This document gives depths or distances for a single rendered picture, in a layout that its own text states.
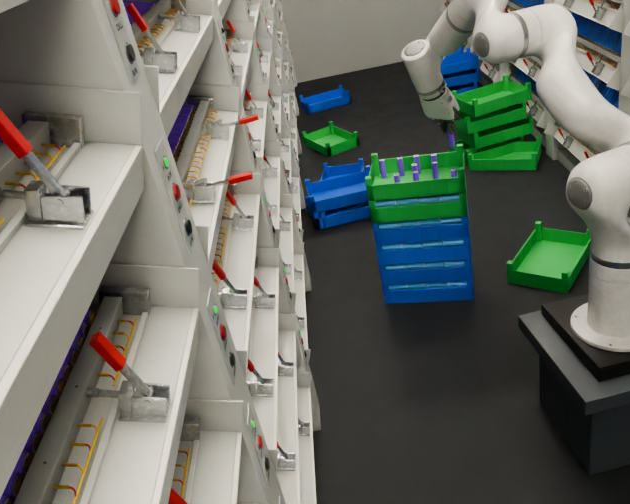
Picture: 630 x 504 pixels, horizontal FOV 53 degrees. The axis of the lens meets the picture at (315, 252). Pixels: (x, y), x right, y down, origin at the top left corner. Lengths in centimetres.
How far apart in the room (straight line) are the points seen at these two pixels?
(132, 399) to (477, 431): 130
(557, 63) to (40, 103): 108
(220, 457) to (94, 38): 48
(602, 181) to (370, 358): 98
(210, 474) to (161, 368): 19
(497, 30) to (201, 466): 106
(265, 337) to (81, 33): 79
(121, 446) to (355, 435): 127
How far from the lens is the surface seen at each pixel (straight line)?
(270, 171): 196
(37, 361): 38
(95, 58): 61
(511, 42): 146
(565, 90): 142
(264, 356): 122
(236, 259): 115
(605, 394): 147
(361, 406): 186
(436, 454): 172
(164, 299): 70
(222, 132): 118
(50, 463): 53
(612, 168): 132
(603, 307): 150
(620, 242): 140
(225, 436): 82
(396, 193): 199
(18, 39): 63
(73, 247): 46
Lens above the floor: 129
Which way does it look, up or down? 30 degrees down
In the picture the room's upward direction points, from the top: 13 degrees counter-clockwise
